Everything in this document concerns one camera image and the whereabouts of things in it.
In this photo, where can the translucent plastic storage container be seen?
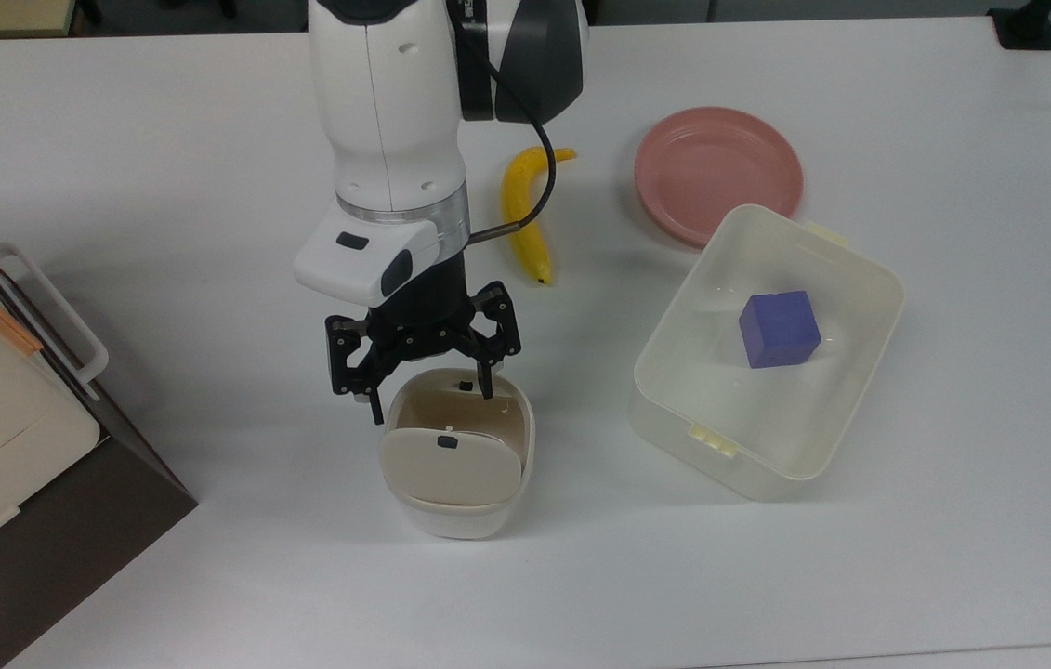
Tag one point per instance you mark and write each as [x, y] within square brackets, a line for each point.
[702, 409]

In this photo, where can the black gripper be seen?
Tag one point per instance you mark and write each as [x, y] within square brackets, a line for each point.
[418, 330]

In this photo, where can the dark brown drawer box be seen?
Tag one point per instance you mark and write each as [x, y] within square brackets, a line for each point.
[51, 548]

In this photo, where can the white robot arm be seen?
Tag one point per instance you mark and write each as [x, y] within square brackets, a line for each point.
[395, 111]

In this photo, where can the cream swing-lid trash bin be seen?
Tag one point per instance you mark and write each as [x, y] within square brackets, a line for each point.
[451, 469]

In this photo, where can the purple cube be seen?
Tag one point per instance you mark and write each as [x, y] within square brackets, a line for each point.
[778, 330]

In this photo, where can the pink plate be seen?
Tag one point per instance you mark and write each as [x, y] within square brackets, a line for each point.
[706, 167]

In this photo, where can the yellow banana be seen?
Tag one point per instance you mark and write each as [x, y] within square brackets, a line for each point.
[532, 253]

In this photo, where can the black table clamp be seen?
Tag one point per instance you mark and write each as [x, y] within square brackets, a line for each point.
[1027, 26]

